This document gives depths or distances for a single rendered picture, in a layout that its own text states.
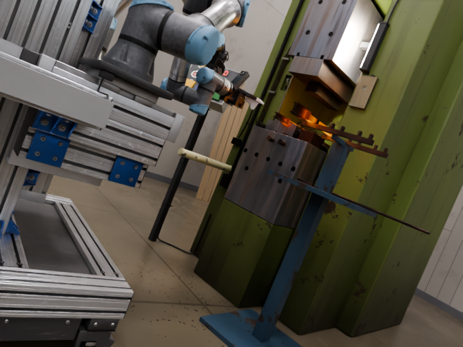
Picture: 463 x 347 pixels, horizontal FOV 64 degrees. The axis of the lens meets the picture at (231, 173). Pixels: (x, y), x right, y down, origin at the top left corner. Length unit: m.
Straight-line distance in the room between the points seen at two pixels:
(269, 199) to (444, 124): 1.07
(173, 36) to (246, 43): 4.37
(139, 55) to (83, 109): 0.26
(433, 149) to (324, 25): 0.91
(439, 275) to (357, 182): 3.13
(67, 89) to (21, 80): 0.09
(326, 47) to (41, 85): 1.55
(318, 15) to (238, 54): 3.19
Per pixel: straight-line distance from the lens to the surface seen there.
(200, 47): 1.08
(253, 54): 5.52
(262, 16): 5.62
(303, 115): 1.54
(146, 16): 1.13
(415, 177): 2.32
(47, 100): 0.93
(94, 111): 0.95
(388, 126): 1.97
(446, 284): 4.91
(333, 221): 1.95
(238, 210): 2.03
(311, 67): 2.12
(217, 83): 1.61
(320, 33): 2.20
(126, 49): 1.12
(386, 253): 2.31
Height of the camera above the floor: 0.73
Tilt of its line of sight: 3 degrees down
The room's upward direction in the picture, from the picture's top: 22 degrees clockwise
